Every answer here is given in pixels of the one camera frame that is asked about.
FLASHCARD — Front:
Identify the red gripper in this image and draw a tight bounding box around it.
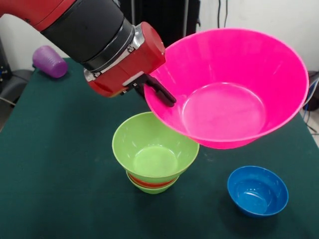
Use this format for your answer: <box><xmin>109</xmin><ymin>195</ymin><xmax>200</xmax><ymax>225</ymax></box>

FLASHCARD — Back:
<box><xmin>83</xmin><ymin>21</ymin><xmax>177</xmax><ymax>108</ymax></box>

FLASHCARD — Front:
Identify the large green bowl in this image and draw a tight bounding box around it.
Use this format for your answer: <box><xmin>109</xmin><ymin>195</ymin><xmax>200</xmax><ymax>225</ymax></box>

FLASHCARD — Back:
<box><xmin>112</xmin><ymin>111</ymin><xmax>200</xmax><ymax>179</ymax></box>

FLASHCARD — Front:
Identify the large pink bowl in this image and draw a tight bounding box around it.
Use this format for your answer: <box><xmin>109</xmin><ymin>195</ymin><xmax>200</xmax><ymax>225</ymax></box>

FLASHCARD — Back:
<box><xmin>144</xmin><ymin>27</ymin><xmax>310</xmax><ymax>150</ymax></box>

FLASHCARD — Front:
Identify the red bowl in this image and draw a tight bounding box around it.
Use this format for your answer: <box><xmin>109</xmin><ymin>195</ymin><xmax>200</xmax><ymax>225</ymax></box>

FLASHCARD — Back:
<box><xmin>128</xmin><ymin>172</ymin><xmax>179</xmax><ymax>188</ymax></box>

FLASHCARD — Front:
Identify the purple cup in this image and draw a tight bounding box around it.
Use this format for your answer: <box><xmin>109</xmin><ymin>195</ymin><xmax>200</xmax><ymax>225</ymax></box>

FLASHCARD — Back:
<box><xmin>32</xmin><ymin>45</ymin><xmax>68</xmax><ymax>79</ymax></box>

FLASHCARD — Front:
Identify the small green bowl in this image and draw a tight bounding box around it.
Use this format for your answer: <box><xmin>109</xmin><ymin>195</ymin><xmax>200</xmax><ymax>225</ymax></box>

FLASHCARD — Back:
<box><xmin>126</xmin><ymin>171</ymin><xmax>178</xmax><ymax>195</ymax></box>

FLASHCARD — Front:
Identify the black wheeled base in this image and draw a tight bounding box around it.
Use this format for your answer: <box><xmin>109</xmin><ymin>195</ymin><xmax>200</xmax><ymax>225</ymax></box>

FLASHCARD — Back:
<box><xmin>0</xmin><ymin>69</ymin><xmax>34</xmax><ymax>104</ymax></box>
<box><xmin>308</xmin><ymin>70</ymin><xmax>319</xmax><ymax>102</ymax></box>

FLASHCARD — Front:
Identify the dark green tablecloth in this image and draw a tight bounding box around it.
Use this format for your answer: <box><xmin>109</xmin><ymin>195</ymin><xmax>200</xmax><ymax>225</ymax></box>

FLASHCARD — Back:
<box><xmin>0</xmin><ymin>57</ymin><xmax>319</xmax><ymax>239</ymax></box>

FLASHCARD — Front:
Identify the blue bowl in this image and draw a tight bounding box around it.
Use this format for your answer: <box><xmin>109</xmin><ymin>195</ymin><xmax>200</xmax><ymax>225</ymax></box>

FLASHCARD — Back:
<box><xmin>227</xmin><ymin>166</ymin><xmax>289</xmax><ymax>219</ymax></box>

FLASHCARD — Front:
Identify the black cable with plug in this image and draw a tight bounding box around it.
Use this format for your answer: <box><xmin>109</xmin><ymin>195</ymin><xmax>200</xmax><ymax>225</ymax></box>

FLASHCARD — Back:
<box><xmin>216</xmin><ymin>0</ymin><xmax>222</xmax><ymax>29</ymax></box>

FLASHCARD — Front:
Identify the blue cable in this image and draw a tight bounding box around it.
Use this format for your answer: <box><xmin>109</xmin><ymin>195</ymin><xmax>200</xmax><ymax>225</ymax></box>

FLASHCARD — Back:
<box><xmin>301</xmin><ymin>79</ymin><xmax>319</xmax><ymax>113</ymax></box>

